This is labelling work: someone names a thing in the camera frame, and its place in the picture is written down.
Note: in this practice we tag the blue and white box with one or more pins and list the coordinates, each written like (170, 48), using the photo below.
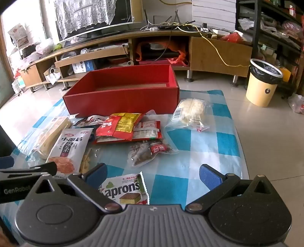
(82, 65)

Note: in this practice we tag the orange plastic bag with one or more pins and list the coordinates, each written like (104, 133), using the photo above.
(182, 51)

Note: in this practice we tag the clear bag of pale crackers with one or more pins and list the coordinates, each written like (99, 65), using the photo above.
(190, 110)

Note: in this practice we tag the yellow trash bin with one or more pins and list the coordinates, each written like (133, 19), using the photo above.
(261, 90)

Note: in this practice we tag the white lace cloth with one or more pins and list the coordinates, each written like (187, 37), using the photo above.
(83, 14)

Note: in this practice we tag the flat screen television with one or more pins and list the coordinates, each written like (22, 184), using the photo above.
(123, 9)

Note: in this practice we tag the wooden television stand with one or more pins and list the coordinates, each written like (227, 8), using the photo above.
(213, 54)

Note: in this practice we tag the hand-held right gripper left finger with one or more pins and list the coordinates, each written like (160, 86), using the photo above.
(98, 172)

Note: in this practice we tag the small white device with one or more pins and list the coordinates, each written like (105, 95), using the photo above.
(52, 72)

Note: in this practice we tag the clear plastic bag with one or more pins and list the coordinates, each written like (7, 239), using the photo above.
(296, 102)

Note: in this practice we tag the black trash bag liner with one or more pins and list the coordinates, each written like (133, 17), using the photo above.
(263, 71)

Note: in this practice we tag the printed cardboard box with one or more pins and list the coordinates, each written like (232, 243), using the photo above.
(19, 33)

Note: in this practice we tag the white packet with brown edge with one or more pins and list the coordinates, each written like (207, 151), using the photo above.
(91, 120)

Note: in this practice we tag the white wafer packet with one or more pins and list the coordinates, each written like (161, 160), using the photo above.
(125, 190)

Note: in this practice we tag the clear packet of yellow sticks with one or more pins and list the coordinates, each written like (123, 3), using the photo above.
(85, 161)

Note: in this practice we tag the red cardboard box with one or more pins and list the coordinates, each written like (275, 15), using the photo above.
(118, 104)

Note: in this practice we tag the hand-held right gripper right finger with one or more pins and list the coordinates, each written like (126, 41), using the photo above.
(209, 175)

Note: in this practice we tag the red and yellow snack packet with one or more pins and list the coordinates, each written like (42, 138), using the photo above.
(123, 123)

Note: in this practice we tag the white power strip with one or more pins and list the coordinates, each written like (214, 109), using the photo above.
(154, 29)

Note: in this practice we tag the black appliance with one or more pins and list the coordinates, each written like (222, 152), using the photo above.
(159, 53)

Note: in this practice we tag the clear packet of dark snack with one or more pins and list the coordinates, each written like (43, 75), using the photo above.
(144, 152)

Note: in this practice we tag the white packet with orange picture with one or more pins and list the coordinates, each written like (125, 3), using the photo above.
(68, 147)

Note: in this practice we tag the pale beige tofu stick packet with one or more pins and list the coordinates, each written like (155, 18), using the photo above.
(53, 133)

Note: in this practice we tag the black shelf rack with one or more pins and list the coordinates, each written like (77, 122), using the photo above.
(273, 39)

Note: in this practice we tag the red plastic bag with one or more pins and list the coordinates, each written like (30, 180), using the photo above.
(234, 36)

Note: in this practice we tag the blue checked tablecloth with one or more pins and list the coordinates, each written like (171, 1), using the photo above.
(190, 147)

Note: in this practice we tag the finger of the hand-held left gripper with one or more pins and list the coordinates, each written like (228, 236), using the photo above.
(28, 172)

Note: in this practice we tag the red and white snack packet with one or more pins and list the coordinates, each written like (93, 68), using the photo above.
(149, 133)

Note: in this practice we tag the white panel stack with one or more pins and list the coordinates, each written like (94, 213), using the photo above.
(213, 14)

